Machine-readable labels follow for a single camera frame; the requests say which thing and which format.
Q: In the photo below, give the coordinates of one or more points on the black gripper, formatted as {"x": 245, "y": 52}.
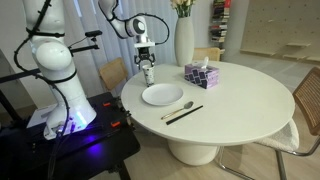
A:
{"x": 144, "y": 53}

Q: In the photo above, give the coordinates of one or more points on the white patterned paper cup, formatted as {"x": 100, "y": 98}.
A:
{"x": 149, "y": 76}

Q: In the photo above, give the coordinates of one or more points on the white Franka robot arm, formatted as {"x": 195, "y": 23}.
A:
{"x": 53, "y": 60}

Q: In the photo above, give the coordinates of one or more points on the white round plate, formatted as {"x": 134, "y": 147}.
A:
{"x": 162, "y": 94}

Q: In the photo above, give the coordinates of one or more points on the wooden chair with metal legs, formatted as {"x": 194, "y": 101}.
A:
{"x": 112, "y": 73}

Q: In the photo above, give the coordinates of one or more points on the tall white vase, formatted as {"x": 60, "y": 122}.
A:
{"x": 184, "y": 43}

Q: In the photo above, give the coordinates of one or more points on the white vertical blinds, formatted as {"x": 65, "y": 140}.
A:
{"x": 100, "y": 50}

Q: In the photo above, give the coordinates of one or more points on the orange and black clamp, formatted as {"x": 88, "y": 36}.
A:
{"x": 106, "y": 104}
{"x": 115, "y": 124}

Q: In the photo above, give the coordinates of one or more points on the white tissue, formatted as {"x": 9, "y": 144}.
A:
{"x": 204, "y": 63}

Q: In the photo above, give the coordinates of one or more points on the purple patterned tissue box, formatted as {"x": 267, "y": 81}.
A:
{"x": 201, "y": 78}

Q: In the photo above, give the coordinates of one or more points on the light wooden chair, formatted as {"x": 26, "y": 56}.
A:
{"x": 208, "y": 54}

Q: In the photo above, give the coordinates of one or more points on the pale flower bouquet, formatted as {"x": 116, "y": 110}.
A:
{"x": 182, "y": 8}

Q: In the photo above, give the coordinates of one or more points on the black chopstick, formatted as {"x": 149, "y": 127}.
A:
{"x": 184, "y": 114}

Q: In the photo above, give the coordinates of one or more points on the stacked books tower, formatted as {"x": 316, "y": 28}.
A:
{"x": 220, "y": 23}

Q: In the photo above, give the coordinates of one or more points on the black robot cart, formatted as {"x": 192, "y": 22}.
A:
{"x": 100, "y": 156}

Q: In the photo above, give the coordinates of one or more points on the wooden pegboard shelf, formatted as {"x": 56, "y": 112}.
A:
{"x": 292, "y": 56}
{"x": 313, "y": 58}
{"x": 258, "y": 52}
{"x": 297, "y": 44}

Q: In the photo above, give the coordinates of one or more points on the white paper sheet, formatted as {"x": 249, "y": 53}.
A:
{"x": 38, "y": 116}

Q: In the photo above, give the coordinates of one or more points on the wooden pegboard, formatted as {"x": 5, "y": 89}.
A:
{"x": 266, "y": 23}

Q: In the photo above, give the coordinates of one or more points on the rattan chair with white cushion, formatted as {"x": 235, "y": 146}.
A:
{"x": 308, "y": 100}

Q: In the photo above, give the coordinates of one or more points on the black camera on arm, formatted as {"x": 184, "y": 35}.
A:
{"x": 93, "y": 33}

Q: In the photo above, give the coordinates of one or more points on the white table pedestal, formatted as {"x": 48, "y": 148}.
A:
{"x": 191, "y": 153}

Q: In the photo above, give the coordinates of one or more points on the black metal frame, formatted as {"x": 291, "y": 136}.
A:
{"x": 16, "y": 76}

